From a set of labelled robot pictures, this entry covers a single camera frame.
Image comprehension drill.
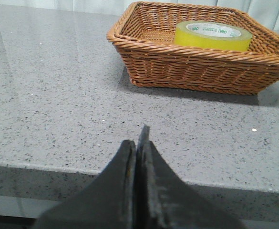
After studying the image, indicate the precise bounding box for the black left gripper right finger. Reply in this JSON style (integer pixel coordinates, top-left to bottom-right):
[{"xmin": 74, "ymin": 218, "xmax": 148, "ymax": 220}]
[{"xmin": 136, "ymin": 125, "xmax": 243, "ymax": 229}]

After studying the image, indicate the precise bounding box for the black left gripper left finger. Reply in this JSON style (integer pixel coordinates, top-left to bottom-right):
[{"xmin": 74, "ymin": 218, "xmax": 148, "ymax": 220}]
[{"xmin": 33, "ymin": 140, "xmax": 136, "ymax": 229}]

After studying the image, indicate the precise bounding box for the brown wicker basket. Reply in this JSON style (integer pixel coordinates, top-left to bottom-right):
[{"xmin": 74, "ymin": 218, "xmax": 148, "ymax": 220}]
[{"xmin": 107, "ymin": 1, "xmax": 279, "ymax": 95}]

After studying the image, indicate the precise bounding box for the pale curtain backdrop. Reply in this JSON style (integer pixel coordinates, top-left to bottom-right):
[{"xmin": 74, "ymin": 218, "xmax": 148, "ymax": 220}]
[{"xmin": 0, "ymin": 0, "xmax": 279, "ymax": 31}]

